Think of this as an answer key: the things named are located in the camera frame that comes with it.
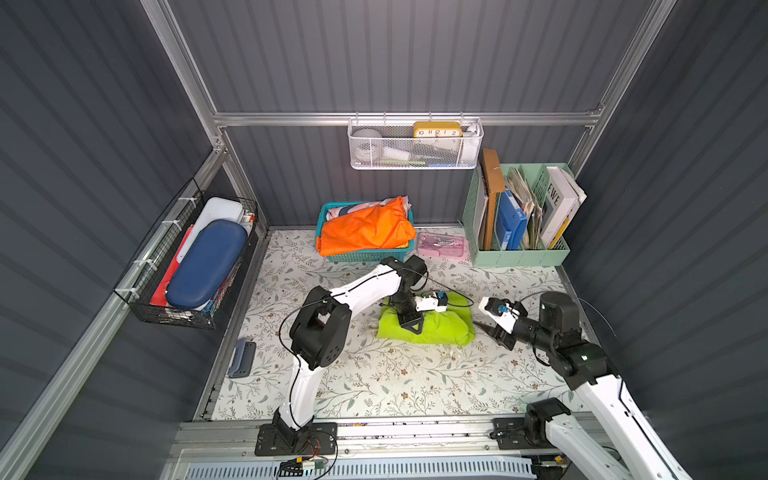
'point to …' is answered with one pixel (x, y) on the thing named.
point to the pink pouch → (442, 245)
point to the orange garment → (384, 226)
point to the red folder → (159, 297)
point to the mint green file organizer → (555, 255)
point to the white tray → (215, 209)
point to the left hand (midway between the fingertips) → (418, 328)
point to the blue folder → (512, 222)
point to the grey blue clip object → (243, 360)
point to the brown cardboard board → (495, 185)
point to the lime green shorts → (455, 326)
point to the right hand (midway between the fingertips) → (491, 307)
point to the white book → (565, 195)
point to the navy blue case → (207, 264)
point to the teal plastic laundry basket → (372, 255)
